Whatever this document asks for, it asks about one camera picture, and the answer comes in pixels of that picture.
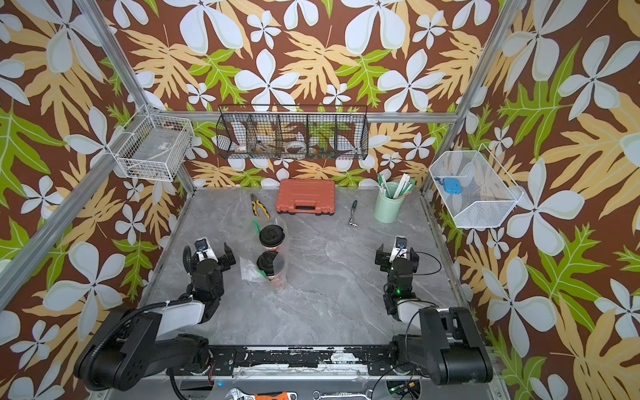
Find black wire basket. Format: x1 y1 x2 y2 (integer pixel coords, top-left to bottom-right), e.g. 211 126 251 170
213 104 370 160

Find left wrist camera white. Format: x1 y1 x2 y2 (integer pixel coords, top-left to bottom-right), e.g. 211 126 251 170
193 238 218 263

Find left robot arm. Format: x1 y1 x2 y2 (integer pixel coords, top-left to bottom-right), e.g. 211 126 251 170
73 238 237 391

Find red cup black lid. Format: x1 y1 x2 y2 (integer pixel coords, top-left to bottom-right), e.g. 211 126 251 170
258 224 286 251
257 251 288 293

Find silver combination wrench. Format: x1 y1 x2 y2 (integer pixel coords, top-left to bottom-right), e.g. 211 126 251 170
312 389 373 400

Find green handled screwdriver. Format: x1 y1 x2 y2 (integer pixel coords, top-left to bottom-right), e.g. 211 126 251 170
348 200 358 228

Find white green straws bundle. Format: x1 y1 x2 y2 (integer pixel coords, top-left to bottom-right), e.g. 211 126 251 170
377 173 417 199

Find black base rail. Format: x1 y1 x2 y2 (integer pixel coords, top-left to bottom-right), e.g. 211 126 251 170
176 343 426 378

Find red plastic tool case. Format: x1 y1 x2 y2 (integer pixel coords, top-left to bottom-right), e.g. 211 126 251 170
275 179 336 215

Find green cup holder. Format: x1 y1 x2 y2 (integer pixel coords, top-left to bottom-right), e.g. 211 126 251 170
373 188 403 223

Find white wire basket left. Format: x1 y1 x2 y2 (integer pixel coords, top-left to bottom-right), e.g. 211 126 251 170
108 106 194 182

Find adjustable wrench orange handle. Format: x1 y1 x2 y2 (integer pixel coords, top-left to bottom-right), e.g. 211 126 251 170
225 388 298 400

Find clear plastic carrier bag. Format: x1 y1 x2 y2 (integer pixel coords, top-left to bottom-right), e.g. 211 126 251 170
237 217 291 293

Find blue object in basket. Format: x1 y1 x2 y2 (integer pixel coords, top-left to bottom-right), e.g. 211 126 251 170
439 178 463 195

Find yellow handled pliers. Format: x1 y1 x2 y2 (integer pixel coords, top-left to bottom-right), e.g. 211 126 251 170
250 193 271 219

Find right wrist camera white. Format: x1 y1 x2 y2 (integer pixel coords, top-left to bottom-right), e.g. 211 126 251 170
389 236 408 262

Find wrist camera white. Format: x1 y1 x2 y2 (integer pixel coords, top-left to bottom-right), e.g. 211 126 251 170
389 236 408 262
193 238 218 263

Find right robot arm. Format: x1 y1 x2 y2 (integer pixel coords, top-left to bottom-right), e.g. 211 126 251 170
374 236 494 385

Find white mesh basket right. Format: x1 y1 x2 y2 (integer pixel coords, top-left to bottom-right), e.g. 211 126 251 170
429 150 524 230

